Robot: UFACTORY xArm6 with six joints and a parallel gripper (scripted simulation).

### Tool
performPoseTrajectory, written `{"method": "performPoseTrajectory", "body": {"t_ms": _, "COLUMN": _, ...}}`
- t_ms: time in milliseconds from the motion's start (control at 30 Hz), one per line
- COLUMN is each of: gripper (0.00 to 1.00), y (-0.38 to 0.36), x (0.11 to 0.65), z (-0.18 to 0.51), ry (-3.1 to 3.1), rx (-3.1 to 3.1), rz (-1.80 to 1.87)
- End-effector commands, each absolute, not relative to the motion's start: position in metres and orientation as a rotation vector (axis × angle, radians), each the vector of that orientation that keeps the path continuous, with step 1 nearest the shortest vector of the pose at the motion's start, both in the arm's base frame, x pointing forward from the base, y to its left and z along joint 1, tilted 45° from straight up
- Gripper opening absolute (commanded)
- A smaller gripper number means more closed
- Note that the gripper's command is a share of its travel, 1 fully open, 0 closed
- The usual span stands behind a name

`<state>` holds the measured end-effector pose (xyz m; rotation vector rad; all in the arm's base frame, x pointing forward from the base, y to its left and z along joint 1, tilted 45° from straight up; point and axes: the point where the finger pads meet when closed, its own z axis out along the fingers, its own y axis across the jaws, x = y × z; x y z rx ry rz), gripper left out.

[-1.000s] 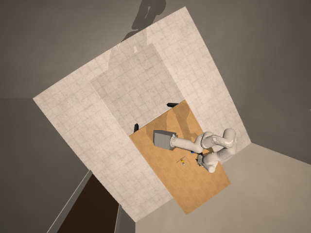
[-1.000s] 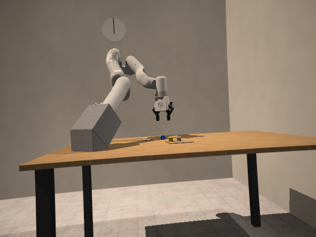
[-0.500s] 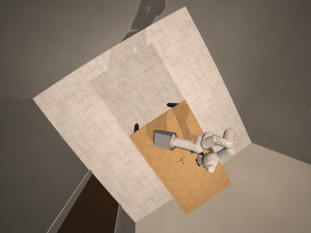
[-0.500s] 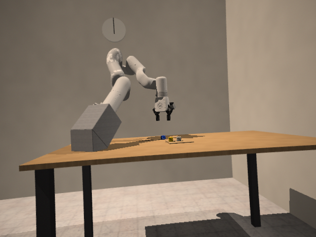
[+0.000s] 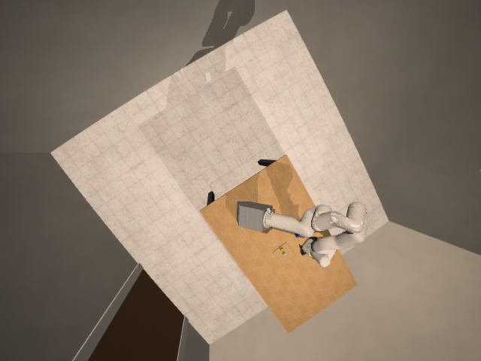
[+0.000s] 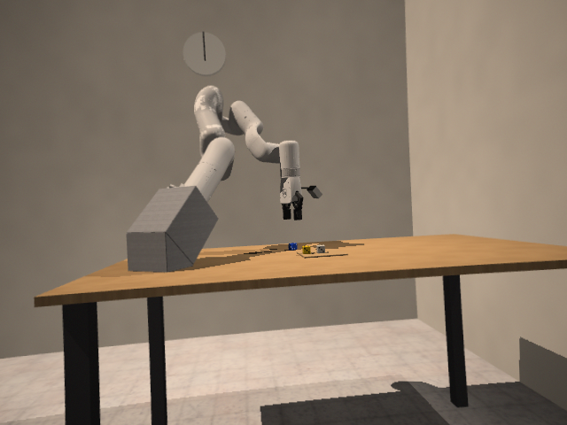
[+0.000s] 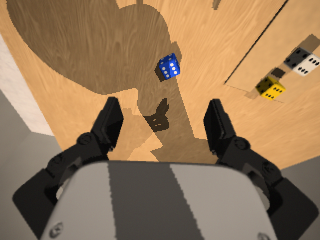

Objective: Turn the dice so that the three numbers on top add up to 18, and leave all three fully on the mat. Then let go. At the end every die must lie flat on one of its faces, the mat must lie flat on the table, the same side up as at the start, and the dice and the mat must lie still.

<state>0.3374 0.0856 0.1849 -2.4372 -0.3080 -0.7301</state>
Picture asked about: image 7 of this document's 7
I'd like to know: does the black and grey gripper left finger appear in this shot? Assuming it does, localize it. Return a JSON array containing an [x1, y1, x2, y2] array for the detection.
[[12, 96, 124, 240]]

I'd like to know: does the blue die with white pips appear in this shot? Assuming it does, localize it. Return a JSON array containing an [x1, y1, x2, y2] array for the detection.
[[159, 53, 180, 80]]

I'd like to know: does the yellow die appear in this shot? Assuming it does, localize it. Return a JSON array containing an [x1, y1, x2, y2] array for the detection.
[[255, 76, 286, 100]]

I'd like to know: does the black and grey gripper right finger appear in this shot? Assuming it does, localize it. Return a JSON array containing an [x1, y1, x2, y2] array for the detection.
[[203, 98, 319, 240]]

